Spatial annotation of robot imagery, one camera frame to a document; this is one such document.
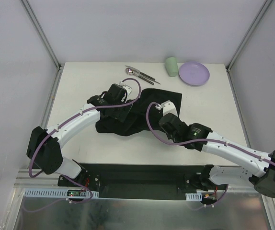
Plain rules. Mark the right aluminium frame post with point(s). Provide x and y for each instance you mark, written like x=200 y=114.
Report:
x=249 y=33

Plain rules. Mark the right white cable duct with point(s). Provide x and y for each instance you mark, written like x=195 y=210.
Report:
x=194 y=196

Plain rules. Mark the aluminium rail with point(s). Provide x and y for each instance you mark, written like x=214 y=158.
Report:
x=24 y=180

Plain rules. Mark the white cable duct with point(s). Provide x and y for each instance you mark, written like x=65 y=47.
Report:
x=194 y=196
x=56 y=193

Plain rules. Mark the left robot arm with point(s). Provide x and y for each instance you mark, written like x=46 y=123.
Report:
x=49 y=157

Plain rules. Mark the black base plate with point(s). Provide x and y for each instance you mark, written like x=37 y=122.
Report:
x=157 y=182

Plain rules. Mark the left aluminium frame post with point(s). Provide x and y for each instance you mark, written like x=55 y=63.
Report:
x=39 y=30

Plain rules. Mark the left white cable duct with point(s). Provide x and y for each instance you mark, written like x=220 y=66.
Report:
x=56 y=193

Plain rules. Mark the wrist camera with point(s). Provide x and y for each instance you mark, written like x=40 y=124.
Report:
x=128 y=90
x=167 y=107

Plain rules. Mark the green cup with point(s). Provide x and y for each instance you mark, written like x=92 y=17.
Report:
x=171 y=66

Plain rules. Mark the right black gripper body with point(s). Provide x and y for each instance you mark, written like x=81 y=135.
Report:
x=167 y=120

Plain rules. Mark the black handled knife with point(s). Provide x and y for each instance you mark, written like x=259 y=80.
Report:
x=141 y=73

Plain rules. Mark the purple plate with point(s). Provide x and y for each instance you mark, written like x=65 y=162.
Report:
x=194 y=73

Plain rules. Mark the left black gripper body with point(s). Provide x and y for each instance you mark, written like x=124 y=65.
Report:
x=121 y=111

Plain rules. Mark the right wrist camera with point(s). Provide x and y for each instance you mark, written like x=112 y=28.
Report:
x=167 y=107

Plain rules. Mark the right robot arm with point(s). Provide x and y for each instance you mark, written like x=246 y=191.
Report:
x=254 y=168

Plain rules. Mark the metal spoon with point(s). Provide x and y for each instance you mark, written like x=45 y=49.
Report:
x=147 y=79

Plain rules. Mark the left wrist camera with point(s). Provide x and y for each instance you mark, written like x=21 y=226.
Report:
x=128 y=90

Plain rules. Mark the aluminium frame post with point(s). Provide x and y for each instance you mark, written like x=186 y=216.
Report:
x=39 y=30
x=249 y=33

